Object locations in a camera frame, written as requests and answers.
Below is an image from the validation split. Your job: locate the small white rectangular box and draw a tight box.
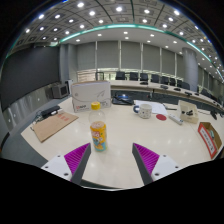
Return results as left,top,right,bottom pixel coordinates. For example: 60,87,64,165
168,113,184,126

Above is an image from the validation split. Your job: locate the white cardboard box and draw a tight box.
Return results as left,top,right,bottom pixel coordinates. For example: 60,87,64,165
70,80,112,113

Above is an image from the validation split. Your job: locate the long curved conference table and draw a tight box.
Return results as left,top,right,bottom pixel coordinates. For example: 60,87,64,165
109,79,224,113

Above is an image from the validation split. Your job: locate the grey boxy monitor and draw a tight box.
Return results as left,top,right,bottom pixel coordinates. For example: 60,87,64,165
49,83,70,99

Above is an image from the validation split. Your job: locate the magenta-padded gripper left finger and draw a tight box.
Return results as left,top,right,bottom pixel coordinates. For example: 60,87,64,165
41,142,92,186

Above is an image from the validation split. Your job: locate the white mug with blue handle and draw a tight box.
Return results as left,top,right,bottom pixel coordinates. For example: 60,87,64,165
132,103,153,120

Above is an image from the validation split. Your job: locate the white desk organizer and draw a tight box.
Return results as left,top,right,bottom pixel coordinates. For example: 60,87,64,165
176,99,200,125

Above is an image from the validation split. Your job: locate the flat round red coaster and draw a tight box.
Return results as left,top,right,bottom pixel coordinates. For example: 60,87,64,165
155,113,168,122

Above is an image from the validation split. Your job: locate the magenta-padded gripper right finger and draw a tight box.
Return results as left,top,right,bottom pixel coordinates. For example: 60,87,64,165
131,142,183,186

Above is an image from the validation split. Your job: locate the group of ceiling lights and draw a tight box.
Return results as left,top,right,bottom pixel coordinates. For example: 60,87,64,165
23,1,224,78

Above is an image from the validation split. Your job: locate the flat black device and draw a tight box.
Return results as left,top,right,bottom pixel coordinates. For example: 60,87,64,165
39,105,62,118

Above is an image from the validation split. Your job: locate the yellow-capped orange drink bottle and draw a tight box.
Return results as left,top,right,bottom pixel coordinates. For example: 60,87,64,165
88,101,108,153

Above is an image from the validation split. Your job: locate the brown box with red label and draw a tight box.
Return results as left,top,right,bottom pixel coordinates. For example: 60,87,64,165
197,121,223,160

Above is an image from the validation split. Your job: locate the brown paper envelope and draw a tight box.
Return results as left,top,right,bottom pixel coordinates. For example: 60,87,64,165
31,111,80,143

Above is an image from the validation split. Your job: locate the group of black office chairs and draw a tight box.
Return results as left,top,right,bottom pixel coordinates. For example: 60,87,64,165
95,70,221,101

